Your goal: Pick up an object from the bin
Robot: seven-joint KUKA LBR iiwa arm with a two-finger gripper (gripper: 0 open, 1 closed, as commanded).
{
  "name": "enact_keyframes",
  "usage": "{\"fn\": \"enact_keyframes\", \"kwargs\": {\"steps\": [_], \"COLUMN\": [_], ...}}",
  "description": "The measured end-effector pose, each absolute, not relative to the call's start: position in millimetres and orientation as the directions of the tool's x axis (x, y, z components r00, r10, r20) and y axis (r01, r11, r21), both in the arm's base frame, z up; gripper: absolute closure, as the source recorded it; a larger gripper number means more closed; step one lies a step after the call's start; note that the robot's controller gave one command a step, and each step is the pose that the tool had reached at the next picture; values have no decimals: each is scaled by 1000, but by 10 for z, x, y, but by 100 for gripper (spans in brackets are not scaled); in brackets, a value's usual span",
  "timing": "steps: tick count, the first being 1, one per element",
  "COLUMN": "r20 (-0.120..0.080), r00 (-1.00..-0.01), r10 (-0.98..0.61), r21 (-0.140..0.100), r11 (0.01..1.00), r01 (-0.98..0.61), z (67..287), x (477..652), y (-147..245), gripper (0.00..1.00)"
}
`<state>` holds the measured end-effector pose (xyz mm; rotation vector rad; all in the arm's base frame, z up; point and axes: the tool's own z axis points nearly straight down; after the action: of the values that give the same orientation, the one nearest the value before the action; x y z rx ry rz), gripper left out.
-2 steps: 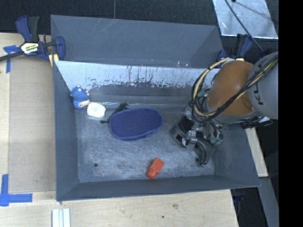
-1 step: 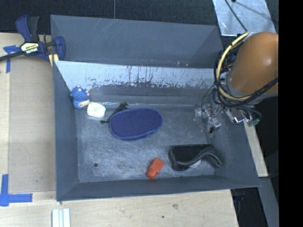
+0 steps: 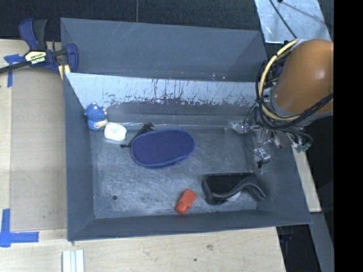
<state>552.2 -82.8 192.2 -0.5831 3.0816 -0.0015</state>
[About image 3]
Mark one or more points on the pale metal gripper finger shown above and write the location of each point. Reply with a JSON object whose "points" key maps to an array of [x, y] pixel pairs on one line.
{"points": [[237, 127], [262, 153]]}

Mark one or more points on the blue oval fabric pouch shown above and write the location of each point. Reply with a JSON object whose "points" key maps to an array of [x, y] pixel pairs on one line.
{"points": [[163, 148]]}

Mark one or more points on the orange-red small block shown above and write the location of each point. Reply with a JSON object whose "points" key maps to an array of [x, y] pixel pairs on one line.
{"points": [[185, 201]]}

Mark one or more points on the grey metal bin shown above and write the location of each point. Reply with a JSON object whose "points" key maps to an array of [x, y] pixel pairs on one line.
{"points": [[158, 191]]}

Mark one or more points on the white speckled sponge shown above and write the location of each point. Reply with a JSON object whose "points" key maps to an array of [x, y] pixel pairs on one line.
{"points": [[114, 132]]}

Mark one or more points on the blue toy animal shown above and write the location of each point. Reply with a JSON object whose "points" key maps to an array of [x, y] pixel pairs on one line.
{"points": [[95, 116]]}

